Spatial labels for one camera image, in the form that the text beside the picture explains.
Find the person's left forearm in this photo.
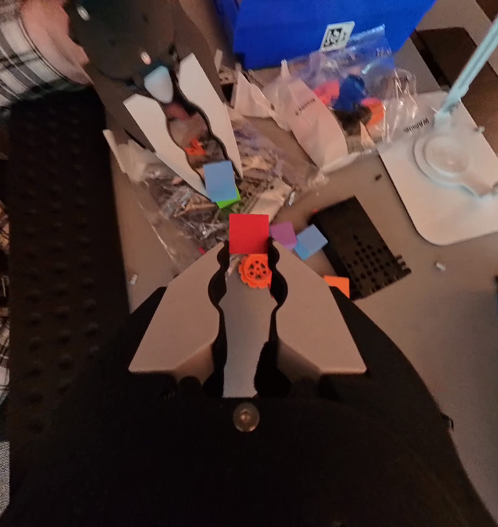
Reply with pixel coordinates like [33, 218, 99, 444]
[0, 0, 93, 116]

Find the grey desk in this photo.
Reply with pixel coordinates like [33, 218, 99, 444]
[101, 0, 498, 527]

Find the white label wheels bag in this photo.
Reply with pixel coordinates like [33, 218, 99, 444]
[233, 25, 414, 173]

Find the blue plastic bin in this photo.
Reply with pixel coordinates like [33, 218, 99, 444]
[216, 0, 437, 71]

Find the clear bag with orange gear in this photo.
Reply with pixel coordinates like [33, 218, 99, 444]
[103, 128, 217, 248]

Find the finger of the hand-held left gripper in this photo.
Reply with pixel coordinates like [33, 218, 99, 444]
[177, 54, 243, 175]
[124, 92, 212, 198]

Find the orange plastic gear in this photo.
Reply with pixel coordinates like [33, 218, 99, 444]
[239, 254, 273, 289]

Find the black studded baseplate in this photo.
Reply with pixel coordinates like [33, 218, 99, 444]
[6, 87, 138, 495]

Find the clear empty plastic bag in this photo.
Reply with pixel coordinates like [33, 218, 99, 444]
[381, 87, 480, 178]

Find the white book stand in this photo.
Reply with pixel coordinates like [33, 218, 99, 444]
[379, 0, 498, 246]

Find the purple foam cube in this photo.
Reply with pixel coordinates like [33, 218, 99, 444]
[270, 221, 299, 250]

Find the green foam cube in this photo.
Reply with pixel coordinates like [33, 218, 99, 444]
[214, 188, 241, 209]

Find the red foam cube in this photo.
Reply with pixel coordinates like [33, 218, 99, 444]
[229, 214, 270, 254]

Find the light blue foam cube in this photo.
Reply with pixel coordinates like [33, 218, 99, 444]
[293, 224, 329, 260]

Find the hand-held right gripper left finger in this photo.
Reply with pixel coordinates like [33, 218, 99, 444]
[130, 246, 230, 382]

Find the orange foam cube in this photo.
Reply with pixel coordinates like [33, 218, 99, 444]
[323, 276, 351, 299]

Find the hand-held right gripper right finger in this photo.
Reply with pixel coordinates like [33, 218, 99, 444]
[262, 243, 366, 388]

